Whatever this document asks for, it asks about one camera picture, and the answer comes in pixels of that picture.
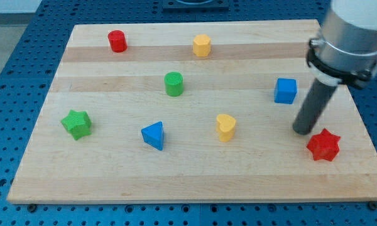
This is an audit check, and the yellow heart block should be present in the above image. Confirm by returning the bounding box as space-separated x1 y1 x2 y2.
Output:
216 114 236 142

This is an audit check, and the green cylinder block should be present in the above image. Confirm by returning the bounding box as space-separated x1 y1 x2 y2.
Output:
164 72 184 97

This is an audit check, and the green star block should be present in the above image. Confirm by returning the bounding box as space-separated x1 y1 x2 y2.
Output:
60 110 92 140

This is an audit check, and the red star block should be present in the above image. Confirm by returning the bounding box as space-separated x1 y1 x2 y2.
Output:
307 128 341 161

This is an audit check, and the blue triangle block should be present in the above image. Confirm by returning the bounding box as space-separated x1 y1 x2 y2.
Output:
141 121 164 151

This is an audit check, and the yellow hexagon block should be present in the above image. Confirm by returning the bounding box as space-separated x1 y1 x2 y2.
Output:
193 34 211 57

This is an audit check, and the wooden board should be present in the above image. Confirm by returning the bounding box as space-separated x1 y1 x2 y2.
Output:
8 20 377 204

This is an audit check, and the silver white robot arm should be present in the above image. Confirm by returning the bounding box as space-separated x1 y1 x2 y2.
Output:
307 0 377 89

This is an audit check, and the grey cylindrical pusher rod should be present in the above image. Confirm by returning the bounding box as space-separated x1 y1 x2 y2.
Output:
292 78 337 135

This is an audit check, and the blue cube block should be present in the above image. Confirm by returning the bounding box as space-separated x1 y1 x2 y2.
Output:
274 78 297 104

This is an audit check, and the red cylinder block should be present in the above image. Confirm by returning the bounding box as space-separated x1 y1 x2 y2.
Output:
107 30 128 53

